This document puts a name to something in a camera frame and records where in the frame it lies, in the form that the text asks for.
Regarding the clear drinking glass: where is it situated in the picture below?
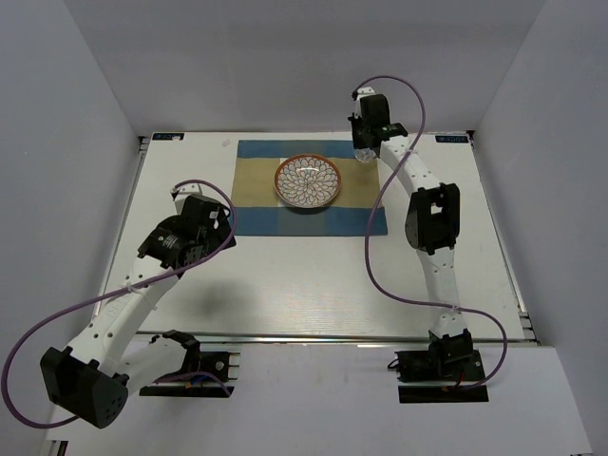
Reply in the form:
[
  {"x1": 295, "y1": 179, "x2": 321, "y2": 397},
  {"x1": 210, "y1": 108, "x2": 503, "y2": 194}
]
[{"x1": 354, "y1": 147, "x2": 378, "y2": 163}]

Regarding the blue beige cloth placemat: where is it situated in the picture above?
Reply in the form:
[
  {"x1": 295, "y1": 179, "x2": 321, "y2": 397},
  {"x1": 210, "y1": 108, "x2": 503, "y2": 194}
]
[{"x1": 231, "y1": 140, "x2": 380, "y2": 238}]

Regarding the patterned ceramic plate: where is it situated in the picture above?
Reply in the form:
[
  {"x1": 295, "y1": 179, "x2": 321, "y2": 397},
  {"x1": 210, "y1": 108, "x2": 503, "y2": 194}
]
[{"x1": 274, "y1": 154, "x2": 342, "y2": 209}]

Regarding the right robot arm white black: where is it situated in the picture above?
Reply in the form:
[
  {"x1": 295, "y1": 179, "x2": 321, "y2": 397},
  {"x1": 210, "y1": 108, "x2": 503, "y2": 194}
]
[{"x1": 349, "y1": 86, "x2": 473, "y2": 379}]

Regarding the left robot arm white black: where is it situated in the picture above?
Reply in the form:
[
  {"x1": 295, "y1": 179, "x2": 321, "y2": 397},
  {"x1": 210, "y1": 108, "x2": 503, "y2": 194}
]
[{"x1": 41, "y1": 195, "x2": 236, "y2": 428}]

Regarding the right blue corner sticker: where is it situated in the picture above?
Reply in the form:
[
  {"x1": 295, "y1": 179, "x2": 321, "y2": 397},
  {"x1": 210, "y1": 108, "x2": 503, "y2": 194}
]
[{"x1": 435, "y1": 135, "x2": 469, "y2": 143}]

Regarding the blue corner sticker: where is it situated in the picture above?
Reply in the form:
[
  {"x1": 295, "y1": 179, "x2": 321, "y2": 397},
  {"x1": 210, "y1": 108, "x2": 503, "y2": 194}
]
[
  {"x1": 435, "y1": 135, "x2": 469, "y2": 143},
  {"x1": 151, "y1": 132, "x2": 184, "y2": 142}
]

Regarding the left blue corner sticker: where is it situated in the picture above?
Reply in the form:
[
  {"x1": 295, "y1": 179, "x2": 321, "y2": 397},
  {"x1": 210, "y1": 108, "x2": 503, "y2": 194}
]
[{"x1": 151, "y1": 132, "x2": 184, "y2": 142}]

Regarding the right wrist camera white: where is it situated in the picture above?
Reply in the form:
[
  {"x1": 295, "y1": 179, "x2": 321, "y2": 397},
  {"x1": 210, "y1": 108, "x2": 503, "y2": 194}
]
[{"x1": 351, "y1": 86, "x2": 376, "y2": 101}]

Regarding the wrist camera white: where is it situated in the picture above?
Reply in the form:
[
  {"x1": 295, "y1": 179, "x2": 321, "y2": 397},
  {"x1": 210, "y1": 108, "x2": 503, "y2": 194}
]
[
  {"x1": 351, "y1": 86, "x2": 376, "y2": 101},
  {"x1": 171, "y1": 183, "x2": 203, "y2": 215}
]

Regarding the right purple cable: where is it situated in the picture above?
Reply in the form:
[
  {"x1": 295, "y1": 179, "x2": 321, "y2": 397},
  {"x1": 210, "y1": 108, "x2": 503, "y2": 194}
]
[{"x1": 351, "y1": 74, "x2": 508, "y2": 390}]

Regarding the purple cable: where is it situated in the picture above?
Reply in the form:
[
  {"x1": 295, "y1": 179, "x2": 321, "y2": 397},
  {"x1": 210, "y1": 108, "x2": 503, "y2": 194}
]
[
  {"x1": 351, "y1": 74, "x2": 508, "y2": 390},
  {"x1": 0, "y1": 179, "x2": 238, "y2": 428}
]

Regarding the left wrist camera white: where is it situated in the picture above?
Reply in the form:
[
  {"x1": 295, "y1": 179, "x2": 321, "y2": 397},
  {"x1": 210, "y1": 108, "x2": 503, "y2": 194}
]
[{"x1": 171, "y1": 183, "x2": 203, "y2": 215}]

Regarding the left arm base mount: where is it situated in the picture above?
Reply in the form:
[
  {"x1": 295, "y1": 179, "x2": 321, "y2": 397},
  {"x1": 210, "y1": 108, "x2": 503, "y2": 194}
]
[{"x1": 139, "y1": 343, "x2": 241, "y2": 399}]

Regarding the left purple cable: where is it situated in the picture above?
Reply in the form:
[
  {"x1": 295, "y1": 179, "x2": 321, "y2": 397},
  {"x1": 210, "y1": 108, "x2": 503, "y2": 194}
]
[{"x1": 0, "y1": 179, "x2": 238, "y2": 428}]

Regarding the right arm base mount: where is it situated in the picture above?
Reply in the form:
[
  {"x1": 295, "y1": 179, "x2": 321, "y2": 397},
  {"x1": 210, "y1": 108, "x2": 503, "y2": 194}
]
[{"x1": 387, "y1": 350, "x2": 489, "y2": 405}]

